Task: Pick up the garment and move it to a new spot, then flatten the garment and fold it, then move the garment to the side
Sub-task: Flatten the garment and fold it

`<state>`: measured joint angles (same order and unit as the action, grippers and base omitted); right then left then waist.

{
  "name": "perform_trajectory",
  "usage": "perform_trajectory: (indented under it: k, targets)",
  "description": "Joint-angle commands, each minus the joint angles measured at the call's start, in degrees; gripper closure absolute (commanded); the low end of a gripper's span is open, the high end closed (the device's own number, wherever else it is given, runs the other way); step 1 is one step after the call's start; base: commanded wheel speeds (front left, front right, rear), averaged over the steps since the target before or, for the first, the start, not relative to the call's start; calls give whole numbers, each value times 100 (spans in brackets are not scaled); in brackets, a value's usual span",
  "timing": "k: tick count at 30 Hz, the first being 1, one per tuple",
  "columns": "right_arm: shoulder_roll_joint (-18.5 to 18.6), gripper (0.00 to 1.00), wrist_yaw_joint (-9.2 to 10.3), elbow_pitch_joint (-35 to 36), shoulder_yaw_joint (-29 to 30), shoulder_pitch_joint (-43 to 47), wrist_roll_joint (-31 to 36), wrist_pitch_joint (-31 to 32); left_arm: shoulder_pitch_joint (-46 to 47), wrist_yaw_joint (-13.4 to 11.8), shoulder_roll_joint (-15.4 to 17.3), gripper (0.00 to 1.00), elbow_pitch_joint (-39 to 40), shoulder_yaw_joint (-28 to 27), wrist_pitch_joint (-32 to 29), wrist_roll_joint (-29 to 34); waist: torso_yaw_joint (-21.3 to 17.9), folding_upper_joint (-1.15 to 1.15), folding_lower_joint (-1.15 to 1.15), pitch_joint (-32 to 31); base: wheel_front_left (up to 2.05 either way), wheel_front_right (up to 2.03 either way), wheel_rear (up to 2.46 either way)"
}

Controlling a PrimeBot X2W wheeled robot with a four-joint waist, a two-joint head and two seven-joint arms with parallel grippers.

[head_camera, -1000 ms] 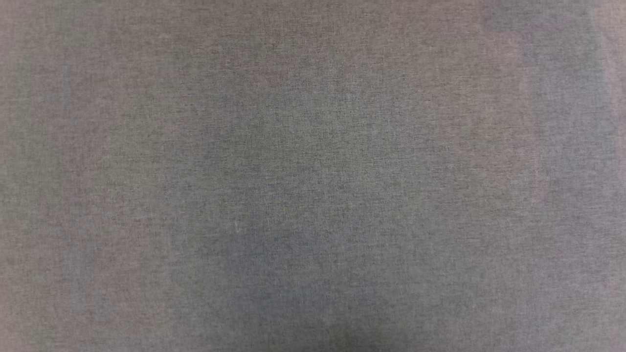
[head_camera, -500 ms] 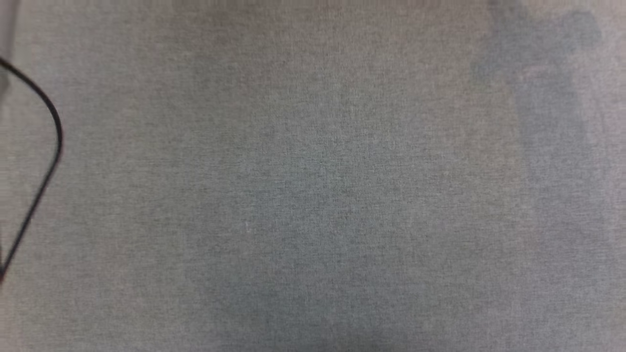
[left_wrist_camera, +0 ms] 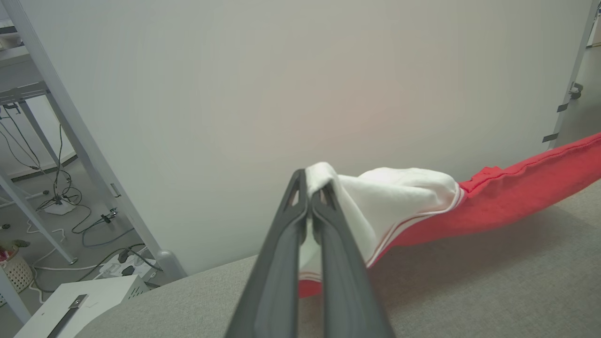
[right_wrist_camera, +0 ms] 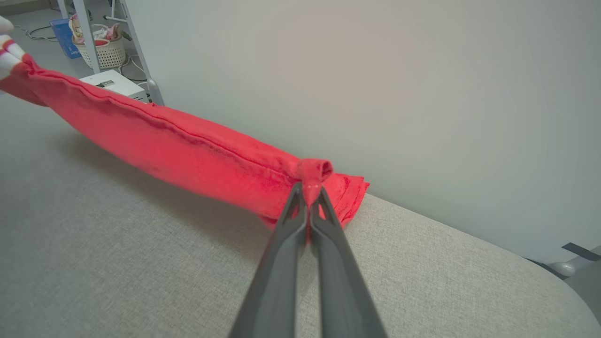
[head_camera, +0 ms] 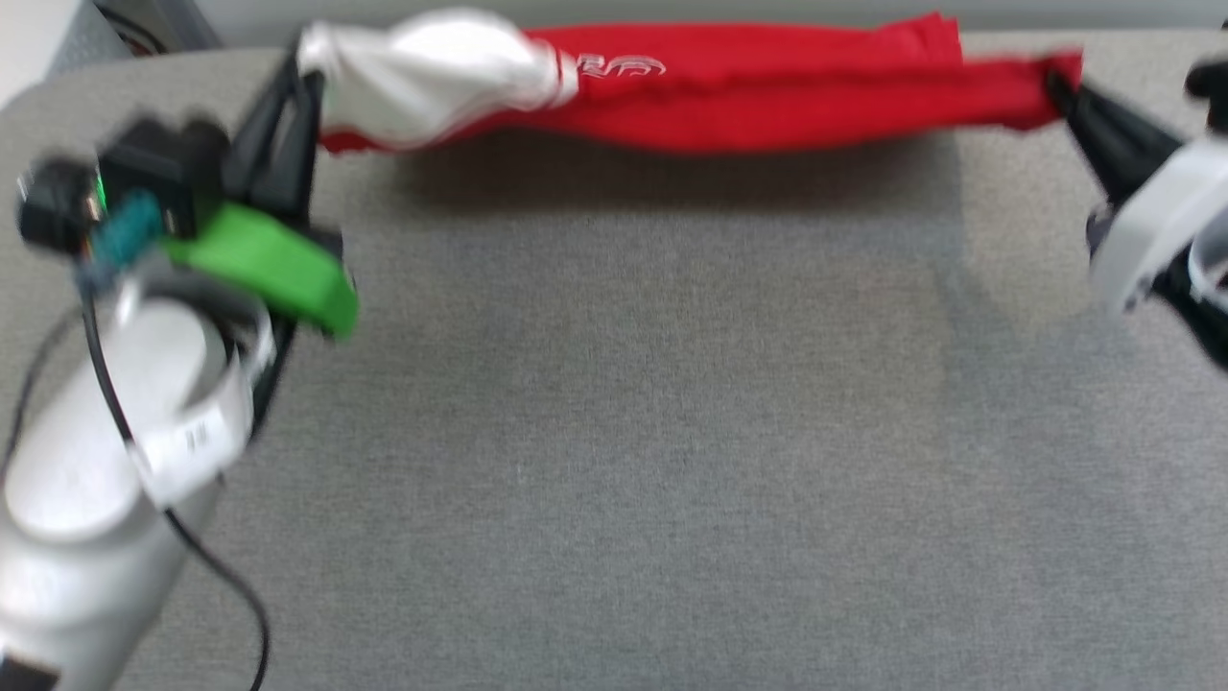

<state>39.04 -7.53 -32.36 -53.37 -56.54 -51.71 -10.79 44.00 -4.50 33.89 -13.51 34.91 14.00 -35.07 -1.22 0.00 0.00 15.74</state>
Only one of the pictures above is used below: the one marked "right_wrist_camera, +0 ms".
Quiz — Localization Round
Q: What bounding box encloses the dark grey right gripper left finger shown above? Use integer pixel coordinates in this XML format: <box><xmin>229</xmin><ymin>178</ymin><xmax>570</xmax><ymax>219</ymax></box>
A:
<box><xmin>229</xmin><ymin>182</ymin><xmax>309</xmax><ymax>338</ymax></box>

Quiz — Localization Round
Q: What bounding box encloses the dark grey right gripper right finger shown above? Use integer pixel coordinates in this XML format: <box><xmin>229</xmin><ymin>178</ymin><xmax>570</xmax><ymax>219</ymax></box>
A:
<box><xmin>309</xmin><ymin>187</ymin><xmax>388</xmax><ymax>338</ymax></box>

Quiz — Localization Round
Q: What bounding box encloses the red garment with white stripes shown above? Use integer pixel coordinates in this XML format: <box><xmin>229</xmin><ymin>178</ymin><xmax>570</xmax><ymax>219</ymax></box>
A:
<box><xmin>0</xmin><ymin>16</ymin><xmax>370</xmax><ymax>230</ymax></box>

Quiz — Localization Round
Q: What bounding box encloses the white partition panel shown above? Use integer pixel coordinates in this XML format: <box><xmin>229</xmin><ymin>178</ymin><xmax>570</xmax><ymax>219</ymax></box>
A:
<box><xmin>121</xmin><ymin>0</ymin><xmax>601</xmax><ymax>277</ymax></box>

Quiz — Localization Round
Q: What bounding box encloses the black tape strip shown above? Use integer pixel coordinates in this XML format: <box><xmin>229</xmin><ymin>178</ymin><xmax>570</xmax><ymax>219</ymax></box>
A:
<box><xmin>562</xmin><ymin>243</ymin><xmax>601</xmax><ymax>262</ymax></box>

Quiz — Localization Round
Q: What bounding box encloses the white plastic laundry basket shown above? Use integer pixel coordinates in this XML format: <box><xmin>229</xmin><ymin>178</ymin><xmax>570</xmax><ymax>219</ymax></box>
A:
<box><xmin>73</xmin><ymin>23</ymin><xmax>126</xmax><ymax>70</ymax></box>

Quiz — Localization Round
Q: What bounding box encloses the clothes pile in basket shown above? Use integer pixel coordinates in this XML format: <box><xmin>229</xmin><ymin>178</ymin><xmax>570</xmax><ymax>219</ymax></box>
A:
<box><xmin>69</xmin><ymin>14</ymin><xmax>121</xmax><ymax>46</ymax></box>

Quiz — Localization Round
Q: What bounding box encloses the white desk with slanted legs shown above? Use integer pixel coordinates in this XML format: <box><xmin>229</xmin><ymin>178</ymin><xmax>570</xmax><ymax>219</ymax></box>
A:
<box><xmin>56</xmin><ymin>0</ymin><xmax>102</xmax><ymax>75</ymax></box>

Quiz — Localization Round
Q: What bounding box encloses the blue box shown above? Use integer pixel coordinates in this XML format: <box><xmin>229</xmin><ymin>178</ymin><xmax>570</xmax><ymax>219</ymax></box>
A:
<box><xmin>50</xmin><ymin>18</ymin><xmax>81</xmax><ymax>59</ymax></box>

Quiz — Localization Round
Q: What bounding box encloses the white box with black handle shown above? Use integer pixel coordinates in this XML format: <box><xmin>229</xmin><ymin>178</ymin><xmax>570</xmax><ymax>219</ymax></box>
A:
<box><xmin>79</xmin><ymin>69</ymin><xmax>149</xmax><ymax>104</ymax></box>

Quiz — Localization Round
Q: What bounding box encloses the white floor cable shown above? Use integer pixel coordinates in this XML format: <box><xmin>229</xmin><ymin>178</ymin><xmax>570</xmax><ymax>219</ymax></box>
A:
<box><xmin>13</xmin><ymin>24</ymin><xmax>58</xmax><ymax>43</ymax></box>

